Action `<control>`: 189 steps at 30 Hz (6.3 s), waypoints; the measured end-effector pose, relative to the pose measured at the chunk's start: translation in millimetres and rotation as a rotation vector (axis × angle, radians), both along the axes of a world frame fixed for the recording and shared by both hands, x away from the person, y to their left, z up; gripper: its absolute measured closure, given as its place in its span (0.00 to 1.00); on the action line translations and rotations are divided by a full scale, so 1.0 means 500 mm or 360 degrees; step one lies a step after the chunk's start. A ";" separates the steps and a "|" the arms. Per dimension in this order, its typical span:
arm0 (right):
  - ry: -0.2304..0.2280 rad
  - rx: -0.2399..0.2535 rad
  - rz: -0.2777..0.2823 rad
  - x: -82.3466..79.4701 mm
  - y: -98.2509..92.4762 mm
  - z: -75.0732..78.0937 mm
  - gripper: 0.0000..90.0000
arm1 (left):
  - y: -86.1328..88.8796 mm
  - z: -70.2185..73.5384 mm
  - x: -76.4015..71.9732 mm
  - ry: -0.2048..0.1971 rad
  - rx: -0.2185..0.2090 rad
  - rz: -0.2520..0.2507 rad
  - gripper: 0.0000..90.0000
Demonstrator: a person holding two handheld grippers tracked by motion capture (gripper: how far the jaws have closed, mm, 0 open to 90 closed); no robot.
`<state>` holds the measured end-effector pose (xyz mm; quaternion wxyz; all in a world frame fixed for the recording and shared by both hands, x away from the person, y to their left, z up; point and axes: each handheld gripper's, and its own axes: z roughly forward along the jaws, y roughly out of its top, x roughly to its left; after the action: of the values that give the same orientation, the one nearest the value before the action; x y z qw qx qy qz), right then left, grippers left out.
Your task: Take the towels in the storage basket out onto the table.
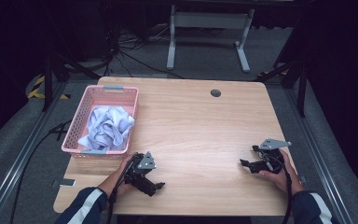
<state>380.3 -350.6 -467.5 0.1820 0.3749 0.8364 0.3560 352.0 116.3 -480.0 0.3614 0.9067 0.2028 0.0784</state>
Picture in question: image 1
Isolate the white metal stand frame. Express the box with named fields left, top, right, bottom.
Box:
left=166, top=4, right=255, bottom=74

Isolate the black tripod stand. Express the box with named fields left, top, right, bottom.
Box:
left=41, top=50, right=102, bottom=113
left=255, top=59, right=309, bottom=119

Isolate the person's right hand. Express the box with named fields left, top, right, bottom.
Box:
left=257, top=148, right=306, bottom=196

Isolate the white towel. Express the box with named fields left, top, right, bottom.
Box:
left=77, top=105, right=136, bottom=152

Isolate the black floor cable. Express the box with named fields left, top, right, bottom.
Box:
left=9, top=119, right=73, bottom=224

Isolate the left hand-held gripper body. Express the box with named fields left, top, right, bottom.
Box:
left=124, top=151, right=158, bottom=198

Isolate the pink plastic basket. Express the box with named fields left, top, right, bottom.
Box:
left=61, top=85, right=140, bottom=161

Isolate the aluminium floor rail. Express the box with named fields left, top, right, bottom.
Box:
left=283, top=88, right=355, bottom=224
left=0, top=81, right=69, bottom=224

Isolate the bundle of floor cables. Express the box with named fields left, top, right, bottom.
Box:
left=103, top=24, right=186, bottom=79

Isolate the yellow black floor tape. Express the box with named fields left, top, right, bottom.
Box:
left=27, top=75, right=72, bottom=101

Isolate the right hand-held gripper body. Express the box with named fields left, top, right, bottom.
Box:
left=249, top=138, right=293, bottom=175

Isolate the right hand-held gripper cable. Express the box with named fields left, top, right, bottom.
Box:
left=260, top=152, right=294, bottom=224

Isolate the person's left hand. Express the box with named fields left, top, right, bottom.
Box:
left=113, top=154, right=136, bottom=197

